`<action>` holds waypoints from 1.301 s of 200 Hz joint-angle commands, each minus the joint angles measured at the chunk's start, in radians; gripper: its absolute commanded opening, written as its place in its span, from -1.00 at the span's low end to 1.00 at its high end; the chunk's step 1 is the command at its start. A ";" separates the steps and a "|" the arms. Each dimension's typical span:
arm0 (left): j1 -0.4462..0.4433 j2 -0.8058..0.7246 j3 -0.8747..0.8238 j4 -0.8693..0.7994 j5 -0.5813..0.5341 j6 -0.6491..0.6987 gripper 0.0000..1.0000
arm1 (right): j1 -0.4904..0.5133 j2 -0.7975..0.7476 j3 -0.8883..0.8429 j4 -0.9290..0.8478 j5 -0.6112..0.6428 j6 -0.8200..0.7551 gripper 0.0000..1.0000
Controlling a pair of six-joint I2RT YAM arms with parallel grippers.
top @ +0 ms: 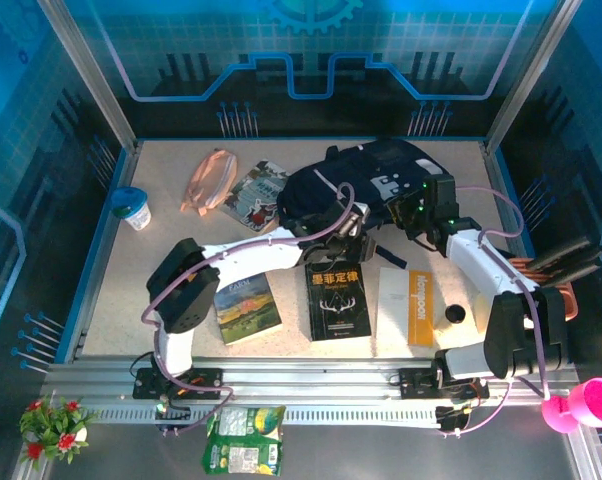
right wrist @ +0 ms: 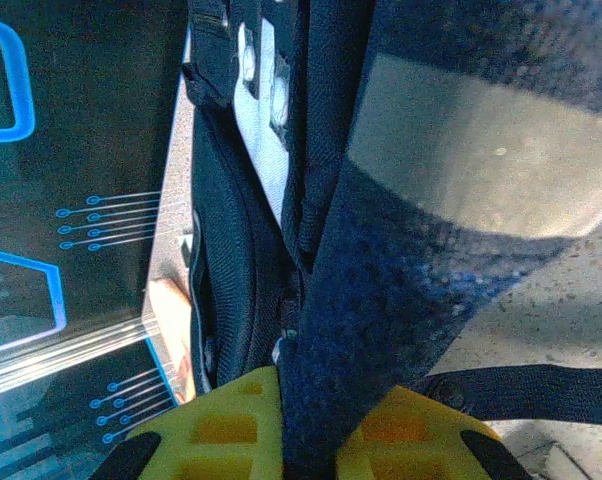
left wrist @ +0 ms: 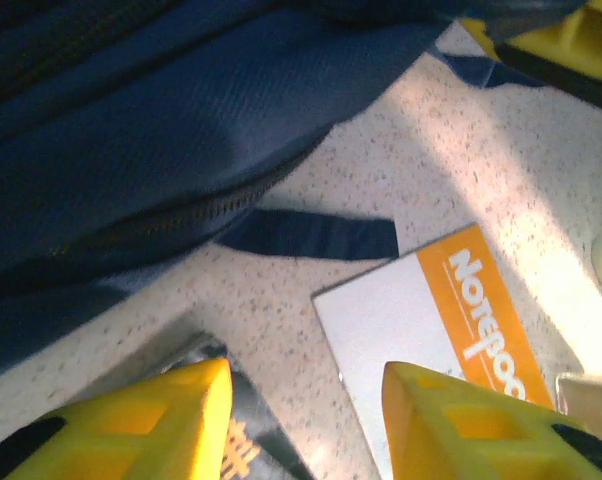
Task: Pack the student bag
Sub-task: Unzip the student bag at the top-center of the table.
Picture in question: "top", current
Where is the navy blue backpack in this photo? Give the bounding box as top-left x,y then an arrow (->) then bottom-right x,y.
275,138 -> 455,270

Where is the black book with antlers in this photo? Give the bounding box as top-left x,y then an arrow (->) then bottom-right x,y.
304,262 -> 373,343

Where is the white orange notebook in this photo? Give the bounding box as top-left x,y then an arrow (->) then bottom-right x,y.
375,267 -> 437,349

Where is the illustrated book with red deer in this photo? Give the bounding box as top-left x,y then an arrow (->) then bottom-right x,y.
218,159 -> 292,235

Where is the Animal Farm landscape book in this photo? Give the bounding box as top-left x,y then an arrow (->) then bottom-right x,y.
213,271 -> 284,346

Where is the green snack bag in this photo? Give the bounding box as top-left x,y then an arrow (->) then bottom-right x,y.
202,404 -> 287,477

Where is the white orange knife block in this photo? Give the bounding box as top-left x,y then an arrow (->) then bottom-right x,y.
473,254 -> 580,351

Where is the pink zipped pencil case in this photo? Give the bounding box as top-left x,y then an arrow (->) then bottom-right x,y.
180,149 -> 240,218

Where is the white cup with blue lid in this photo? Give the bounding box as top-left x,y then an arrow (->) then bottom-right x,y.
110,186 -> 153,232

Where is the pink plastic goblet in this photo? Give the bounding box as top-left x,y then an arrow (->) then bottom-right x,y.
540,377 -> 602,435

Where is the artificial plant with red flowers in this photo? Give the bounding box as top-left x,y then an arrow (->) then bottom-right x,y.
18,393 -> 100,471

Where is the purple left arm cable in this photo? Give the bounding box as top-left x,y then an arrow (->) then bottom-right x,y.
140,182 -> 357,439

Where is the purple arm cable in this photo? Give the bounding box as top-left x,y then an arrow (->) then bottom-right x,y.
438,184 -> 552,440
140,182 -> 357,439

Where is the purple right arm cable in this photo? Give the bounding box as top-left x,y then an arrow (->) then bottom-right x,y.
438,184 -> 552,440

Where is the black knife handle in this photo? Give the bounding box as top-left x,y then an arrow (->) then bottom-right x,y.
536,249 -> 602,281
544,262 -> 602,292
529,237 -> 593,271

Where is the aluminium mounting rail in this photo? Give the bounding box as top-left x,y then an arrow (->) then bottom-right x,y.
40,355 -> 582,407

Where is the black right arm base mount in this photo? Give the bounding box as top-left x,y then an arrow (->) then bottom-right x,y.
398,366 -> 490,401

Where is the grey slotted cable duct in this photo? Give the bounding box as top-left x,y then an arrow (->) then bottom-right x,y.
88,405 -> 442,427

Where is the aluminium frame post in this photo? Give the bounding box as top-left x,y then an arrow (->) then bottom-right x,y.
36,0 -> 141,154
482,0 -> 583,154

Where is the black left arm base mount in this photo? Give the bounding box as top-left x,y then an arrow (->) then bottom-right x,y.
132,366 -> 225,401

